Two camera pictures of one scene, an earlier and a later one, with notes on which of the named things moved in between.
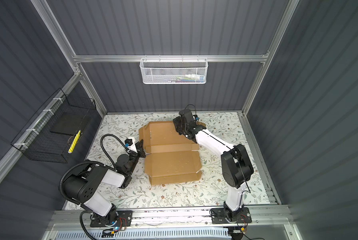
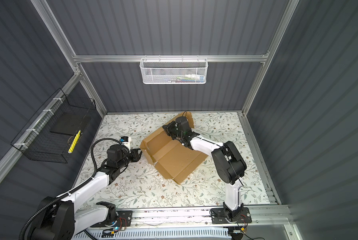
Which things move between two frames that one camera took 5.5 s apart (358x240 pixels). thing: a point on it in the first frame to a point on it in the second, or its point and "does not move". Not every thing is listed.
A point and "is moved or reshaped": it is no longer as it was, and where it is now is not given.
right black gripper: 176,120 to 169,128
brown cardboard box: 170,157 is moved or reshaped
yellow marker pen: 74,141 does not move
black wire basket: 55,134 does not move
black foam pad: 71,123 does not move
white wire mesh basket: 171,71 does not move
